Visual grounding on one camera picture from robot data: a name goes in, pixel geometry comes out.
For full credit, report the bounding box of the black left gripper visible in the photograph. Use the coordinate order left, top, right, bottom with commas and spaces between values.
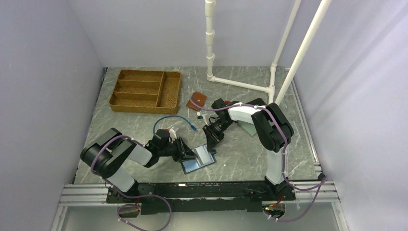
159, 136, 197, 162

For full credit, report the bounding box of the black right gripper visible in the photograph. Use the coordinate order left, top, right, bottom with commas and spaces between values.
203, 118, 233, 152

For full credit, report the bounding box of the blue leather card holder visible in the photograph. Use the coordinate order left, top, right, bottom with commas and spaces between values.
181, 144, 217, 174

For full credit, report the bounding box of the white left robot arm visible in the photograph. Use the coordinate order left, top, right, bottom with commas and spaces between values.
80, 128, 195, 202

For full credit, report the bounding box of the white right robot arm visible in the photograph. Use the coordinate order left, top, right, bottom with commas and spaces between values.
203, 98, 294, 200

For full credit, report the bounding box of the brown leather card holder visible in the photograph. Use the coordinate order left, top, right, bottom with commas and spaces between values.
186, 91, 207, 112

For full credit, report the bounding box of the black leather card holder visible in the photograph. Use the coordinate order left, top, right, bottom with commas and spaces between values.
247, 98, 267, 106

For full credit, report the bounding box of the wicker cutlery tray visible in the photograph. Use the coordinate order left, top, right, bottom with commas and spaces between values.
109, 69, 181, 115

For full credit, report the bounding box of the blue ethernet cable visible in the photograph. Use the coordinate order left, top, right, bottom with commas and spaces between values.
153, 115, 198, 135

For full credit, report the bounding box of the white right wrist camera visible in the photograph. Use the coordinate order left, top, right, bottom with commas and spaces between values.
196, 111, 210, 126

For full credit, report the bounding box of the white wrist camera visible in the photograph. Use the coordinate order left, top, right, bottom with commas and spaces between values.
166, 126, 179, 139
196, 111, 210, 126

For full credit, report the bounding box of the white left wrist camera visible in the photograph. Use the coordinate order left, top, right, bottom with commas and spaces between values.
166, 126, 179, 139

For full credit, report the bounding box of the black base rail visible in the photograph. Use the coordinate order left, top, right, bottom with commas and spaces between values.
106, 180, 296, 215

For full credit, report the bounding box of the white pvc pipe frame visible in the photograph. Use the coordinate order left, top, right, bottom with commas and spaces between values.
204, 0, 333, 106

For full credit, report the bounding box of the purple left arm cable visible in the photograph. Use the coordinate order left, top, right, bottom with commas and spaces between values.
90, 135, 173, 231

